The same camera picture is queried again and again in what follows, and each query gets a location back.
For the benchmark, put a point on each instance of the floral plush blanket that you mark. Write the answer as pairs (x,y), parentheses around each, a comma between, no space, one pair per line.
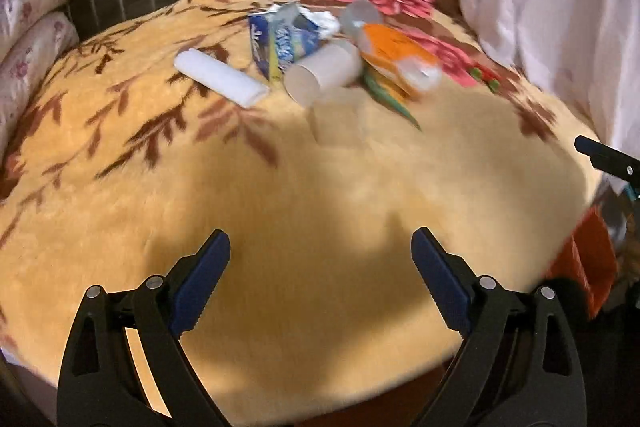
(300,207)

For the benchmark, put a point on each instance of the clear plastic cup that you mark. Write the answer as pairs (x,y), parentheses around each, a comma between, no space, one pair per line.
(337,117)

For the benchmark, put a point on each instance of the white paper roll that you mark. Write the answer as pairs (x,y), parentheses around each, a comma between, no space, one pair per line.
(220,77)

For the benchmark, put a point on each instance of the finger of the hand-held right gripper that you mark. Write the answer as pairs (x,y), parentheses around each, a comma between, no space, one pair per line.
(612,162)

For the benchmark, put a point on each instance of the red container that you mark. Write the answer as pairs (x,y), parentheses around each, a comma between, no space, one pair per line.
(590,257)

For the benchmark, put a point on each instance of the crumpled white tissue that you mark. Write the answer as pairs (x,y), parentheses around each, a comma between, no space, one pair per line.
(325,23)

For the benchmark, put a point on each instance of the cardboard tube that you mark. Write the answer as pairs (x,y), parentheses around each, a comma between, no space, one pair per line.
(325,69)

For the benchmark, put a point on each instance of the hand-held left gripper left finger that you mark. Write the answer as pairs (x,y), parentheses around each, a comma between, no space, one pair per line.
(200,279)

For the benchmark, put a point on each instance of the orange snack packet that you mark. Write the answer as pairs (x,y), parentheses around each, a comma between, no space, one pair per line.
(395,54)

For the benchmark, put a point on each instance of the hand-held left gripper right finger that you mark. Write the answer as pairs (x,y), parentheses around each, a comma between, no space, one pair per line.
(440,279)

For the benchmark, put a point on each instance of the green wrapper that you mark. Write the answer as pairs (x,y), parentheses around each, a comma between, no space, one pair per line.
(390,99)

